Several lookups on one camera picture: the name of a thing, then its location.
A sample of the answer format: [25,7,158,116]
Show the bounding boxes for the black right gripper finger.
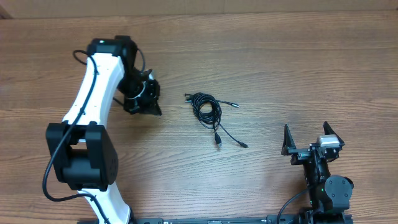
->
[281,124,296,156]
[323,121,345,146]

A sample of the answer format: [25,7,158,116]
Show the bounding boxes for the black USB cable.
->
[183,91,223,148]

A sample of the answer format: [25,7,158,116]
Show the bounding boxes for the black barrel plug cable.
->
[198,98,249,149]

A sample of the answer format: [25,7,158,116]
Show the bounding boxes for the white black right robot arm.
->
[276,122,354,224]

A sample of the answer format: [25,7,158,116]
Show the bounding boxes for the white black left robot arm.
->
[42,35,162,223]

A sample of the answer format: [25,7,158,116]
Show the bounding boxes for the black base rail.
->
[77,213,354,224]

